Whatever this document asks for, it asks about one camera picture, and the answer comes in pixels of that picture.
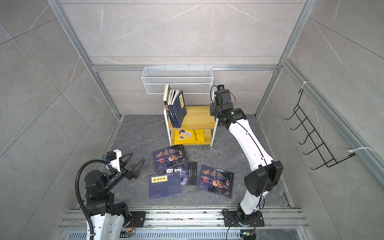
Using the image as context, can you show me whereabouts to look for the dark portrait book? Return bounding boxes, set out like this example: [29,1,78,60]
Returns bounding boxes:
[196,165,234,199]
[153,145,188,173]

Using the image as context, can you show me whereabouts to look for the blue book yellow label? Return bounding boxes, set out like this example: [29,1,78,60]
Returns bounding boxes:
[176,90,187,128]

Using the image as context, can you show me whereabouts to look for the navy book yin-yang cover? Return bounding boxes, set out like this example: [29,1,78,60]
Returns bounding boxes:
[172,90,180,129]

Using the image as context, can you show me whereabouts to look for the dark book pages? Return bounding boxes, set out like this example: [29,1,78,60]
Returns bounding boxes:
[167,89,176,128]

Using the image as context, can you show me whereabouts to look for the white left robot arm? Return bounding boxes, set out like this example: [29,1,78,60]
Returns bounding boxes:
[75,150,145,240]

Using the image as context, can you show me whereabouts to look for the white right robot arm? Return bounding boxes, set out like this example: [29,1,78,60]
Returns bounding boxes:
[210,85,284,226]

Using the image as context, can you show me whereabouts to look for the navy yellow-label front book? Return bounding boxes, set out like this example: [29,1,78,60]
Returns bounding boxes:
[149,172,182,199]

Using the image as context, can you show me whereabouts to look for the white metal wooden shelf rack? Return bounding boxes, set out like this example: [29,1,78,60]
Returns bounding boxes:
[164,106,218,147]

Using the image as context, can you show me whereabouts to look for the yellow cartoon cover book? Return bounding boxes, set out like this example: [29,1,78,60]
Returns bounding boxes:
[175,130,205,145]

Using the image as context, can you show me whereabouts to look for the black white-title book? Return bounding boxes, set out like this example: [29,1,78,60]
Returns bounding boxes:
[162,162,197,186]

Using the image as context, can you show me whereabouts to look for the black yellow book on shelf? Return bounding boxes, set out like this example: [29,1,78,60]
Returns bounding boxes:
[163,84,174,126]

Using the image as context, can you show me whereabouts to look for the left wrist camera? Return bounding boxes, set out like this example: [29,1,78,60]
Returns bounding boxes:
[103,149,122,174]

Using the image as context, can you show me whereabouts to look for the black corrugated cable hose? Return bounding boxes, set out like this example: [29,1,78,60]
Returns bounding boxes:
[74,159,109,240]

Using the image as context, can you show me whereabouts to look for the white mesh wall basket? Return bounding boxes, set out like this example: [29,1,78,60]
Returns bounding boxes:
[141,66,214,95]

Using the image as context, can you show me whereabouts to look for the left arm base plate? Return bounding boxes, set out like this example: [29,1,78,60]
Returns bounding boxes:
[123,211,147,228]

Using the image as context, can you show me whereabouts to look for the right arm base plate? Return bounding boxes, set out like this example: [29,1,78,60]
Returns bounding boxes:
[222,209,265,228]

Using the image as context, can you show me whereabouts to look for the black wire hook rack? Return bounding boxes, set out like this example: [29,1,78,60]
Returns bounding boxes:
[285,89,356,171]

